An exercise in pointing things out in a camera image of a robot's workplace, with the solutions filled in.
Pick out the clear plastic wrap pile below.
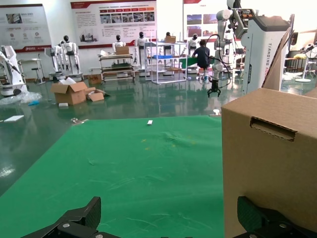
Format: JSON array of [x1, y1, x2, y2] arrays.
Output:
[[0, 91, 43, 106]]

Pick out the green table cloth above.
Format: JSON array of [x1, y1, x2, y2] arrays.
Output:
[[0, 115, 225, 238]]

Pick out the seated person dark shirt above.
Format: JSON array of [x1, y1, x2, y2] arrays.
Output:
[[191, 39, 211, 84]]

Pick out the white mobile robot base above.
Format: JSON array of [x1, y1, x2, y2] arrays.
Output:
[[0, 45, 28, 97]]

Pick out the wall info board photo row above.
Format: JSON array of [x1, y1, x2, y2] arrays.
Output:
[[70, 0, 158, 50]]

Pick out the flat white foam board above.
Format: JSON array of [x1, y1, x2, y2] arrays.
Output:
[[2, 115, 25, 123]]

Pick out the white floor stand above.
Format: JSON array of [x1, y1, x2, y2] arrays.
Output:
[[296, 57, 313, 83]]

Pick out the black claw gripper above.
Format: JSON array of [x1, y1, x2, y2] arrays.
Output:
[[207, 80, 222, 99]]

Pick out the closed brown floor carton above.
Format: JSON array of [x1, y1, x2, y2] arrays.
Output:
[[88, 74, 103, 85]]

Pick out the small flat floor carton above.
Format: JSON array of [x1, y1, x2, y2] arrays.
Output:
[[85, 87, 111, 102]]

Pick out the metal shelf cart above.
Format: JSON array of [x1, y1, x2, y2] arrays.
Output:
[[98, 53, 136, 83]]

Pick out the wall info board large photos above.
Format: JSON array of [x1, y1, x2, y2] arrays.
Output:
[[183, 0, 228, 42]]

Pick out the brown cardboard box open lid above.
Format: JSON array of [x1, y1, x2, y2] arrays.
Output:
[[221, 26, 317, 238]]

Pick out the black round stool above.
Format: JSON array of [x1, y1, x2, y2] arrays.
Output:
[[31, 66, 47, 85]]

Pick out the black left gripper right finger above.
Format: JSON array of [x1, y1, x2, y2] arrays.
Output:
[[232, 195, 317, 238]]

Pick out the large open floor carton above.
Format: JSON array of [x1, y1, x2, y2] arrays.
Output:
[[50, 77, 89, 106]]

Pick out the wall info board with icons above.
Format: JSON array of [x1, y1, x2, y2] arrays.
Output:
[[0, 3, 53, 53]]

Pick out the white frame rack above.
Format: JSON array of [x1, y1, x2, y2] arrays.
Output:
[[144, 41, 188, 85]]

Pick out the green covered table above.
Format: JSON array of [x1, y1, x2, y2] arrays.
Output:
[[179, 56, 199, 69]]

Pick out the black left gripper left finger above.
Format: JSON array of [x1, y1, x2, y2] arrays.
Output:
[[22, 196, 114, 238]]

